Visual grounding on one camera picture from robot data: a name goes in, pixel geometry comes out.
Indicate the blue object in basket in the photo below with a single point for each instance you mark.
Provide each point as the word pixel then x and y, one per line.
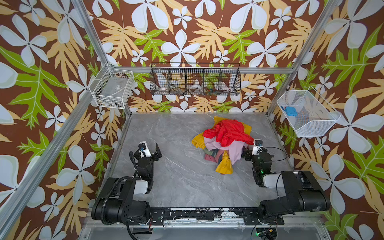
pixel 291 111

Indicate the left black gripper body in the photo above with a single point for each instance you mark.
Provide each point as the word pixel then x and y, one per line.
pixel 154 158

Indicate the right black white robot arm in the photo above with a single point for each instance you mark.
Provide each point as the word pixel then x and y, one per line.
pixel 297 191

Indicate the white mesh basket right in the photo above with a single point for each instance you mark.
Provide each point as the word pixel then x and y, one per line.
pixel 316 116

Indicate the wrist white camera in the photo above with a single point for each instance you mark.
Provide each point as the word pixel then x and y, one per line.
pixel 257 147
pixel 144 150

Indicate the black wire basket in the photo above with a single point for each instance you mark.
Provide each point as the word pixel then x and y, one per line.
pixel 210 79

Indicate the maroon printed t-shirt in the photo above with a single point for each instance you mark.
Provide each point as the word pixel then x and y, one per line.
pixel 214 155

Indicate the light pink cloth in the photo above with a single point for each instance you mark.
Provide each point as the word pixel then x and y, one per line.
pixel 234 150

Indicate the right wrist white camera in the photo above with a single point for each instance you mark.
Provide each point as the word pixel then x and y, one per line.
pixel 257 147

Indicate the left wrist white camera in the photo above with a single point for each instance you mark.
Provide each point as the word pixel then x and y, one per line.
pixel 144 150

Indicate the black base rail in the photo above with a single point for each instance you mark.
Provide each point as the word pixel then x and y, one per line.
pixel 243 216

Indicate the white wire basket left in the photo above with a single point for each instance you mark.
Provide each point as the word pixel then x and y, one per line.
pixel 111 87

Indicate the yellow cloth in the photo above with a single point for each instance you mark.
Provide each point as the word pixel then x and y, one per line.
pixel 225 167

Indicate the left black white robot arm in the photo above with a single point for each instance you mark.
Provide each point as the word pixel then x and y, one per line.
pixel 115 202

